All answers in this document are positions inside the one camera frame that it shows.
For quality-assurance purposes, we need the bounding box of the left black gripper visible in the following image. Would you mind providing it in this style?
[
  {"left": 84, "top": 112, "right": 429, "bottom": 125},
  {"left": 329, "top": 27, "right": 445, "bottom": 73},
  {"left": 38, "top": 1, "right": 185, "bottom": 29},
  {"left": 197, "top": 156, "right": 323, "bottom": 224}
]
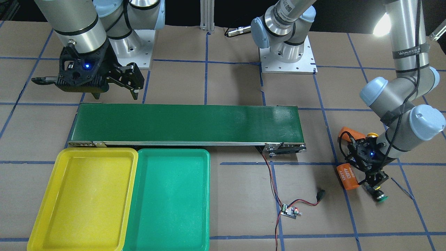
[{"left": 347, "top": 137, "right": 389, "bottom": 187}]

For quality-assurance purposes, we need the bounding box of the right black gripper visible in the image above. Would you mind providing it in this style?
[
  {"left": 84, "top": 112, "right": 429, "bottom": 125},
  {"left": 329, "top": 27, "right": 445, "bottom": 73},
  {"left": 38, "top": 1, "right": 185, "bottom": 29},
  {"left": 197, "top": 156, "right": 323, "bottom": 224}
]
[{"left": 31, "top": 40, "right": 145, "bottom": 100}]

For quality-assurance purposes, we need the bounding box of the green push button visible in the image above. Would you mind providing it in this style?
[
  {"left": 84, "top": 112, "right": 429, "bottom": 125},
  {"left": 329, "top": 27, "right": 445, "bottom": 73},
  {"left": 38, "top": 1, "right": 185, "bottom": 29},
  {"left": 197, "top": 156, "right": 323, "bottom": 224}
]
[{"left": 367, "top": 187, "right": 388, "bottom": 203}]

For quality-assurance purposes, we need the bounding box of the orange cylinder labelled 4680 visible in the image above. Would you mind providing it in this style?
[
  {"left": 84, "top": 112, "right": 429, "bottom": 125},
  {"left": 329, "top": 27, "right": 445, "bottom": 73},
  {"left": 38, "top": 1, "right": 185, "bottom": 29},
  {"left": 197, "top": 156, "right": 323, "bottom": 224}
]
[{"left": 336, "top": 163, "right": 360, "bottom": 190}]

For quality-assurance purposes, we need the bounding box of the plain orange cylinder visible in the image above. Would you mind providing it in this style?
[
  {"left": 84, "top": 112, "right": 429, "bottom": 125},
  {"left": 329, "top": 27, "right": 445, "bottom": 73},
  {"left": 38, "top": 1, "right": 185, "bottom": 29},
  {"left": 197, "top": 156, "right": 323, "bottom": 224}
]
[{"left": 338, "top": 127, "right": 366, "bottom": 142}]

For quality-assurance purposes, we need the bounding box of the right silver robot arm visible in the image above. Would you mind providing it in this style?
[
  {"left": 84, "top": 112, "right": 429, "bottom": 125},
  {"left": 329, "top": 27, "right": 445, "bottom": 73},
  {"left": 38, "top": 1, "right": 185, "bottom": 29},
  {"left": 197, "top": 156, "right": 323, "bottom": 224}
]
[{"left": 32, "top": 0, "right": 166, "bottom": 100}]

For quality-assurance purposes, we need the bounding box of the yellow push button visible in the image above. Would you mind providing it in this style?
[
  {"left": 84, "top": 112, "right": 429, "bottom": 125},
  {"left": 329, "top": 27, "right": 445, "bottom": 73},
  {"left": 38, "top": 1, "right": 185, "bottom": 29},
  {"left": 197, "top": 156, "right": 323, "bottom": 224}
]
[{"left": 366, "top": 133, "right": 379, "bottom": 138}]

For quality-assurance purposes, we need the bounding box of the black power connector plug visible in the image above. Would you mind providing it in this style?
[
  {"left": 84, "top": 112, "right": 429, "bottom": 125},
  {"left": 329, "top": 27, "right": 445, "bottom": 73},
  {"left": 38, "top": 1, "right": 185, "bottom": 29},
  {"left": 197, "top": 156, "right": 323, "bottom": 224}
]
[{"left": 316, "top": 189, "right": 325, "bottom": 204}]

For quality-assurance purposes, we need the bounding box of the small controller circuit board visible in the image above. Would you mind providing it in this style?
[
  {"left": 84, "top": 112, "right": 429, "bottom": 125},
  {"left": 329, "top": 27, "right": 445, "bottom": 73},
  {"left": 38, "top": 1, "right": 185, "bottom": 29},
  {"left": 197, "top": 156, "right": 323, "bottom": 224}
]
[{"left": 280, "top": 204, "right": 302, "bottom": 219}]

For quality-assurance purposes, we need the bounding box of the green conveyor belt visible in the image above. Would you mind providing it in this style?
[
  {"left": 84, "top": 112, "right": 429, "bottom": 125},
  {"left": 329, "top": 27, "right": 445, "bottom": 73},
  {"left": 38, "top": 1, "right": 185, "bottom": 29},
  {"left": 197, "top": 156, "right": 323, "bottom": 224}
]
[{"left": 68, "top": 103, "right": 307, "bottom": 156}]

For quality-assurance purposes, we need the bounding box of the yellow tray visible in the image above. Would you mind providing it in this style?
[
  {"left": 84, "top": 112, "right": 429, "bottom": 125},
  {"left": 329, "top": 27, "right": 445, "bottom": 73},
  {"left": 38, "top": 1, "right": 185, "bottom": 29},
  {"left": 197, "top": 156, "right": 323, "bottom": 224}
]
[{"left": 27, "top": 148, "right": 138, "bottom": 251}]

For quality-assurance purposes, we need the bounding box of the green tray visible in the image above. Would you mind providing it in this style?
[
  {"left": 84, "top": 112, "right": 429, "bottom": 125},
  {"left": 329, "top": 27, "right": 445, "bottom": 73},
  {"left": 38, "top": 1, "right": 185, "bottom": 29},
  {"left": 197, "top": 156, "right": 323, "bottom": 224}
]
[{"left": 123, "top": 149, "right": 210, "bottom": 251}]

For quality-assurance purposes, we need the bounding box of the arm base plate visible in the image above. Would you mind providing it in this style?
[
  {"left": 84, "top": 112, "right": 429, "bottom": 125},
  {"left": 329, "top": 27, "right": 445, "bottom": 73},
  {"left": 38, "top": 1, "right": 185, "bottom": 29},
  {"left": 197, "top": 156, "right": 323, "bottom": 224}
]
[
  {"left": 259, "top": 37, "right": 318, "bottom": 74},
  {"left": 109, "top": 30, "right": 156, "bottom": 70}
]

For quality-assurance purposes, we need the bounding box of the red black wire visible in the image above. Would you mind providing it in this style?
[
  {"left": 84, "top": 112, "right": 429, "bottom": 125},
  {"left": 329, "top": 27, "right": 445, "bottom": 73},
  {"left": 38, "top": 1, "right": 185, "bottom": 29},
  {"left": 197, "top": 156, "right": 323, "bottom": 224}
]
[{"left": 261, "top": 152, "right": 319, "bottom": 251}]

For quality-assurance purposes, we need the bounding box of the aluminium frame post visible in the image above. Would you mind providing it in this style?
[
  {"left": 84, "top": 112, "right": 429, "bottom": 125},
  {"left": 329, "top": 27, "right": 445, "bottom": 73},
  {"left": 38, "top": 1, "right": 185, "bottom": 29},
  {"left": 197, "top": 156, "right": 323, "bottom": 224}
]
[{"left": 200, "top": 0, "right": 215, "bottom": 33}]

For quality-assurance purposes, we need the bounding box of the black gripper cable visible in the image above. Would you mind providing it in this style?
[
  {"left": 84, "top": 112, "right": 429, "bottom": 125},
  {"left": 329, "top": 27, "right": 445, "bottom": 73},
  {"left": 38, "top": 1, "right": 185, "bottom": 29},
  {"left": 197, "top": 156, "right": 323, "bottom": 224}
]
[{"left": 337, "top": 0, "right": 427, "bottom": 175}]

